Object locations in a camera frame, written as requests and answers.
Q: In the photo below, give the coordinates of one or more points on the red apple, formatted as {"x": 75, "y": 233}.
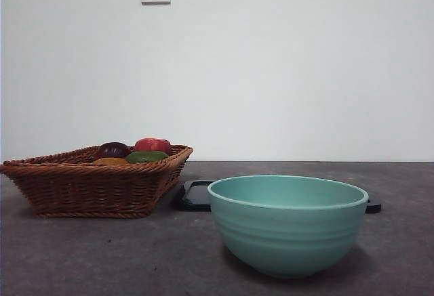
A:
{"x": 152, "y": 144}

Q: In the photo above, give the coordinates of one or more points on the dark teal plastic tray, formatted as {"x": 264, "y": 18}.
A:
{"x": 193, "y": 197}

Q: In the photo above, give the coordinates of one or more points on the teal ceramic bowl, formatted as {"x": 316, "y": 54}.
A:
{"x": 288, "y": 235}

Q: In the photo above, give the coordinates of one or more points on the dark purple plum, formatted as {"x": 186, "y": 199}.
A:
{"x": 113, "y": 149}

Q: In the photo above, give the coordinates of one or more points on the brown wicker basket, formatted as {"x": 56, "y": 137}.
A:
{"x": 91, "y": 191}

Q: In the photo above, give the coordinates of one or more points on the green fruit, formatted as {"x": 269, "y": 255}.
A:
{"x": 146, "y": 157}

